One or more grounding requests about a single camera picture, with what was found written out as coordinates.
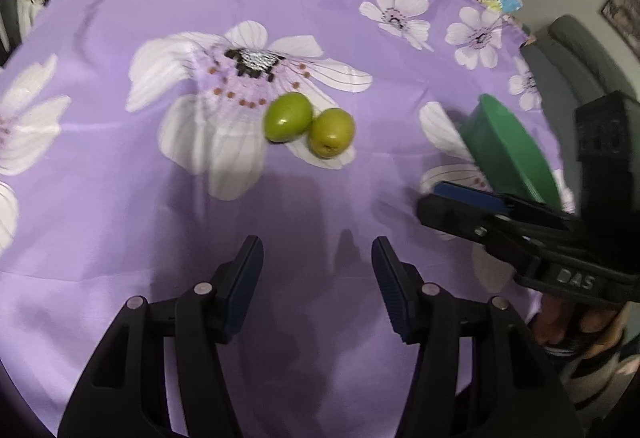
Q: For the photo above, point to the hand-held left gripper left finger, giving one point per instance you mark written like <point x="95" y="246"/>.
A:
<point x="245" y="290"/>

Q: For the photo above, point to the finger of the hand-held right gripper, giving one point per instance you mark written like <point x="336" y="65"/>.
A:
<point x="465" y="192"/>
<point x="450" y="215"/>

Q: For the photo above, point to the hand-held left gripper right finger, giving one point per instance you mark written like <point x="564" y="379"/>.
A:
<point x="392" y="290"/>

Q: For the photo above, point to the green bowl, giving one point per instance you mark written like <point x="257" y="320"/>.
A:
<point x="510" y="153"/>

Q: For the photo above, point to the green jujube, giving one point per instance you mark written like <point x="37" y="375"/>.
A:
<point x="287" y="117"/>
<point x="331" y="132"/>

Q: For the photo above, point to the person's right forearm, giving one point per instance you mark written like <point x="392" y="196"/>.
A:
<point x="600" y="383"/>

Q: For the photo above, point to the person's right hand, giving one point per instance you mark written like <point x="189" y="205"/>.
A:
<point x="552" y="318"/>

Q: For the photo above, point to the grey sofa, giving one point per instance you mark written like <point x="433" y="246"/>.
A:
<point x="580" y="53"/>

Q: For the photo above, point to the purple floral tablecloth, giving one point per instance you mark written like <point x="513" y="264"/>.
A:
<point x="150" y="218"/>

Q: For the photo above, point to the framed wall picture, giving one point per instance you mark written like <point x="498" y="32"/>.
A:
<point x="624" y="8"/>

